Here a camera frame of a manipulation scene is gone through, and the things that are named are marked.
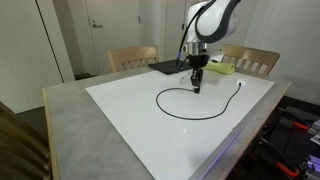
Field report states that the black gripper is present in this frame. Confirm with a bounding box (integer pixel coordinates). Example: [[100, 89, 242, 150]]
[[188, 54, 211, 94]]

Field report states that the long black usb cable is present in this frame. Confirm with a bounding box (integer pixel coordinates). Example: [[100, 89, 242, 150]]
[[155, 83, 243, 121]]

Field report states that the yellow-green folded cloth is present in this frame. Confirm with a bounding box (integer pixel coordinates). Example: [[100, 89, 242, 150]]
[[203, 60, 236, 76]]

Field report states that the black flat pad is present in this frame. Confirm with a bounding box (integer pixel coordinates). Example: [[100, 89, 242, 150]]
[[148, 58, 194, 76]]

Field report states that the wooden slat-back chair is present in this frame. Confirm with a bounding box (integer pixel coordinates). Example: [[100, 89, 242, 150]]
[[221, 43, 281, 76], [107, 44, 160, 74], [0, 101, 54, 180]]

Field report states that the white board sheet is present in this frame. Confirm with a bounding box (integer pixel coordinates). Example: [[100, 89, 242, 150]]
[[85, 65, 276, 180]]

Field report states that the silver aluminium profile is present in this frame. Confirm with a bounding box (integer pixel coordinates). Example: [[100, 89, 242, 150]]
[[306, 119, 320, 146]]

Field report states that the black arm cable blue plug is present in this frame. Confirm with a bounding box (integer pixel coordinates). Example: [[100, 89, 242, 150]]
[[175, 3, 201, 73]]

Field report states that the black orange-handled clamp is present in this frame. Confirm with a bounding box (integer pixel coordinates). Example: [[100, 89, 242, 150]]
[[258, 136, 301, 179], [292, 120, 312, 132]]

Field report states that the long aluminium extrusion rail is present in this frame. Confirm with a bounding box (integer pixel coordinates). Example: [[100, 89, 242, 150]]
[[301, 154, 320, 180]]

